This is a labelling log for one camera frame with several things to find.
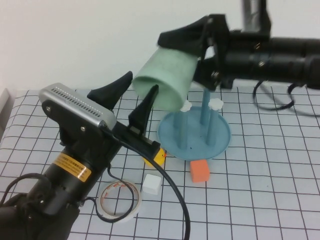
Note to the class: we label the white tape roll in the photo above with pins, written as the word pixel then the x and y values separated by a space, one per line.
pixel 117 184

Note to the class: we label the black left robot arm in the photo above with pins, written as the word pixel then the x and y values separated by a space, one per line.
pixel 50 195

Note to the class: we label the grid pattern tablecloth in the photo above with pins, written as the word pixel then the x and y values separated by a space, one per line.
pixel 262 175

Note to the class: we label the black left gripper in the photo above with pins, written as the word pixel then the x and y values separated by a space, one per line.
pixel 135 142

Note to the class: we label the yellow rubber duck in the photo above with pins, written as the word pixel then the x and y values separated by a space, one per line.
pixel 162 154

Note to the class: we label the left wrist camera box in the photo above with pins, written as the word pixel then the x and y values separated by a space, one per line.
pixel 75 105

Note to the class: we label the light green plastic cup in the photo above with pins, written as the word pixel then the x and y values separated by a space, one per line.
pixel 170 70

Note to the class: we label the orange foam cube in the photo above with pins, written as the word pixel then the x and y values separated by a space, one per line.
pixel 199 172

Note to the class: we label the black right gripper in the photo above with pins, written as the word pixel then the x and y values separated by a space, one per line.
pixel 221 37

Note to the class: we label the blue cup stand white caps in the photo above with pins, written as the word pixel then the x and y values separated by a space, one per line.
pixel 200 147

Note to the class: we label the white foam cube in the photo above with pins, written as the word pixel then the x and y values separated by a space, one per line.
pixel 151 185

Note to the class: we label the white ledge beside table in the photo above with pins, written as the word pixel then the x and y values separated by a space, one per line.
pixel 3 96

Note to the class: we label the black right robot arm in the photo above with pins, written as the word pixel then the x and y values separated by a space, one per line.
pixel 287 57

